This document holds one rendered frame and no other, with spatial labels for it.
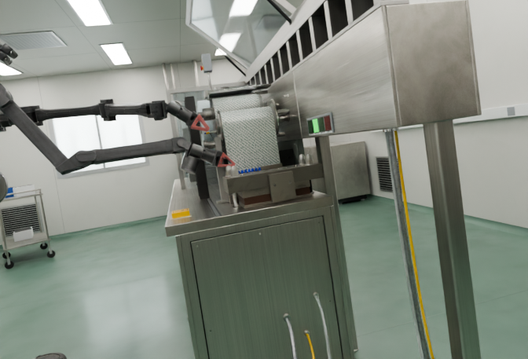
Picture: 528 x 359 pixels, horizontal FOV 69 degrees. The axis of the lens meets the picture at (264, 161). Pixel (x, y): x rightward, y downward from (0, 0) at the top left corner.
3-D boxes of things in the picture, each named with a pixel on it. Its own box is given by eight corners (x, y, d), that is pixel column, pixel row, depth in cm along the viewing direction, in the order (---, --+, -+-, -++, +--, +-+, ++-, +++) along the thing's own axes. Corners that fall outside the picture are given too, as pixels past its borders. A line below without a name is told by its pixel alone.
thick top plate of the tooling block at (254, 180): (224, 190, 165) (221, 176, 165) (310, 175, 173) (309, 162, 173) (229, 194, 149) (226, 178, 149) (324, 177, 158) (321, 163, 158)
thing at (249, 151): (230, 177, 170) (224, 137, 169) (280, 170, 175) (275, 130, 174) (230, 178, 169) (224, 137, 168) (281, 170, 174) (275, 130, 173)
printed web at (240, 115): (224, 193, 208) (210, 100, 205) (265, 186, 213) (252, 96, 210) (234, 202, 170) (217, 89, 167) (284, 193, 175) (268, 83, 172)
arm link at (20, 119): (63, 180, 143) (67, 183, 152) (93, 157, 147) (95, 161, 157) (-24, 89, 138) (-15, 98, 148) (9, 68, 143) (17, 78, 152)
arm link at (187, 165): (178, 137, 160) (176, 141, 168) (169, 163, 157) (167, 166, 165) (205, 147, 163) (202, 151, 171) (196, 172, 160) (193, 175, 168)
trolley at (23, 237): (2, 259, 556) (-10, 190, 551) (47, 247, 590) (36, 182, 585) (5, 271, 483) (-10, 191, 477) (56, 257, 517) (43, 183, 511)
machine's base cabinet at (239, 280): (190, 265, 390) (177, 183, 385) (251, 253, 403) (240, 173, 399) (208, 458, 144) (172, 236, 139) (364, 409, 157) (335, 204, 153)
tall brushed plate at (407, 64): (229, 147, 396) (225, 119, 394) (254, 143, 402) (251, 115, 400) (389, 129, 93) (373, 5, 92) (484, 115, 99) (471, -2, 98)
